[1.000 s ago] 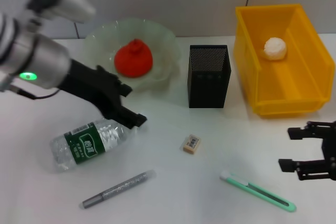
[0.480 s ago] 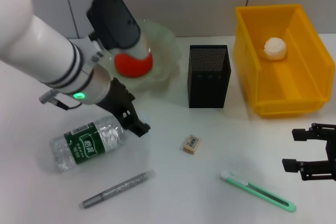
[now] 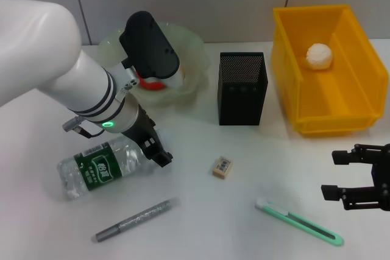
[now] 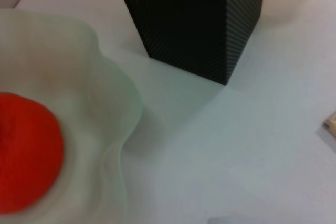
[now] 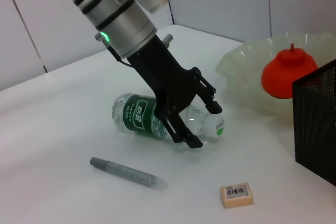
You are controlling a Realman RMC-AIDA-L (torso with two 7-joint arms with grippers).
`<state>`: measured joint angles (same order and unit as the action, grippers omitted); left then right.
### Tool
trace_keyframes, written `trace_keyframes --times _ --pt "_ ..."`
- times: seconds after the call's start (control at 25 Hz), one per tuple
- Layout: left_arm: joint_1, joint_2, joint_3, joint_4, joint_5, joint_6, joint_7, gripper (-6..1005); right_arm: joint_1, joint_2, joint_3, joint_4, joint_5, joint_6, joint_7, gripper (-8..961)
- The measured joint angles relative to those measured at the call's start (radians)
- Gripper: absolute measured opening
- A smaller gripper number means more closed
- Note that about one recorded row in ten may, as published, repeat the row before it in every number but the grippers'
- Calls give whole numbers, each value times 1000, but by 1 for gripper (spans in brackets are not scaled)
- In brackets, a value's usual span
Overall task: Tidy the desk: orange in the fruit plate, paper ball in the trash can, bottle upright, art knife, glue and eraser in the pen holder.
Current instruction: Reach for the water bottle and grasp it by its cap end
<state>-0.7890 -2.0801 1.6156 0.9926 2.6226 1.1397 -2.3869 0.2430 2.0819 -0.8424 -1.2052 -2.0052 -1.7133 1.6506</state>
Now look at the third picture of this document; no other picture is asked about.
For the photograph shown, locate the silver glitter pen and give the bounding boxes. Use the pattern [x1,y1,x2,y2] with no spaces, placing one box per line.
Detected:
[94,197,182,243]

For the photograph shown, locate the beige eraser with barcode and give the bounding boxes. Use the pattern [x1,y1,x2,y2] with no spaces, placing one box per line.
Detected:
[211,156,234,178]

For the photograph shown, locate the mint green utility knife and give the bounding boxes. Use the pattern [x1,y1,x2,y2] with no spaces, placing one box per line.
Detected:
[255,198,344,247]

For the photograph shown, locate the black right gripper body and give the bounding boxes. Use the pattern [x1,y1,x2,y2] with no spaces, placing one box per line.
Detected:
[370,142,390,213]

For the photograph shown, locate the translucent green fruit bowl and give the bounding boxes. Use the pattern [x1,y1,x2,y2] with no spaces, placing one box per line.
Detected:
[97,21,211,107]

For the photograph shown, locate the left arm grey cable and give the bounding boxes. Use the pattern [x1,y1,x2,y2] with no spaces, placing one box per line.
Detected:
[62,116,106,138]

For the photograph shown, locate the yellow plastic bin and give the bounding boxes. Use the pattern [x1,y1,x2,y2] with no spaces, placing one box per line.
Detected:
[272,4,390,138]

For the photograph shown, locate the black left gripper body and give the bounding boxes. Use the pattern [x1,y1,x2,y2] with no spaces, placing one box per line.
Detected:
[121,104,161,152]

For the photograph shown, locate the black mesh pen holder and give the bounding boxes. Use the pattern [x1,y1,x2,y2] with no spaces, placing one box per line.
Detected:
[218,52,269,126]

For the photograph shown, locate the clear green-label water bottle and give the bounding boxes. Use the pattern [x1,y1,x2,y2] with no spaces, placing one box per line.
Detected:
[57,137,160,202]

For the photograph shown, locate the white paper ball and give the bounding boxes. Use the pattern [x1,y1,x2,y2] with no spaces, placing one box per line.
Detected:
[305,43,334,71]

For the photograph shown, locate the left wrist camera housing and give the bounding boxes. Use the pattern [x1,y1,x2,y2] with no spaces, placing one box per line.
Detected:
[118,11,184,90]

